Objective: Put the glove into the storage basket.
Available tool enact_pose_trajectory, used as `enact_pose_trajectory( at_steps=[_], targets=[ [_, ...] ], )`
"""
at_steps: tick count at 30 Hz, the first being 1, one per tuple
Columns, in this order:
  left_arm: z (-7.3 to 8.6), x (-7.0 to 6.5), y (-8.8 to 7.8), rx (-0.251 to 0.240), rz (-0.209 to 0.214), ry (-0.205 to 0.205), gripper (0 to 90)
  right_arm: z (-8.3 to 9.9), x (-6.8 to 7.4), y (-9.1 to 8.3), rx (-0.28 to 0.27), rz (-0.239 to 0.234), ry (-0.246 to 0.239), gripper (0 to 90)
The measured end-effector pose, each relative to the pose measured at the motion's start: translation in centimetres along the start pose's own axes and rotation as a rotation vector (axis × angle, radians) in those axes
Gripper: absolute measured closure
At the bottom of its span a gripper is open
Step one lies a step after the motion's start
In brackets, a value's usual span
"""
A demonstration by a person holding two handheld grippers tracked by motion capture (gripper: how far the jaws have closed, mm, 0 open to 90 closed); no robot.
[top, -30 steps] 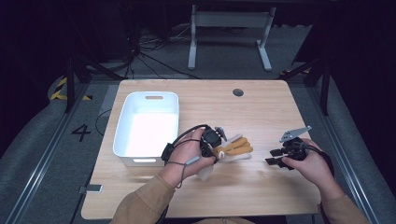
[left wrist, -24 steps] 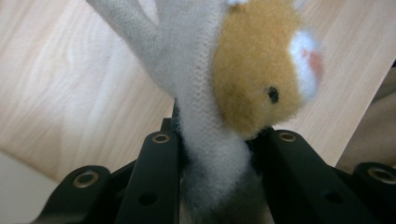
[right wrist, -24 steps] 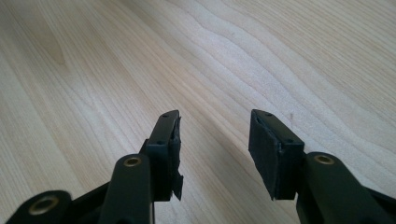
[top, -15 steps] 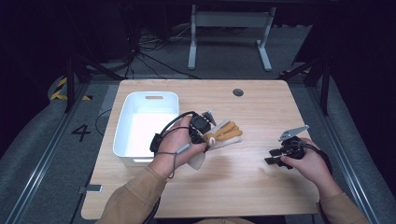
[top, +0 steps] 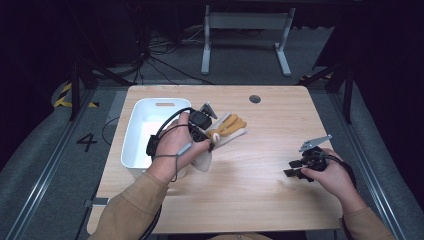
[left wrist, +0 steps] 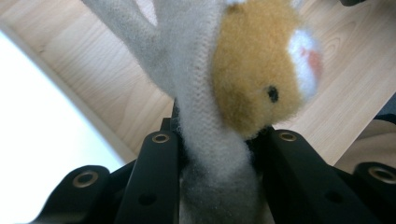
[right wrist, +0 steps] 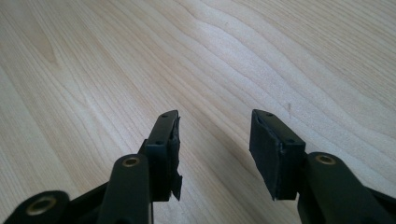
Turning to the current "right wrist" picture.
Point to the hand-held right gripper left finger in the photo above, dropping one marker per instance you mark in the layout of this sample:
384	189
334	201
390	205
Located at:
163	155

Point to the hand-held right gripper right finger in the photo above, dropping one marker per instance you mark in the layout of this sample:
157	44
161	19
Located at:
277	155

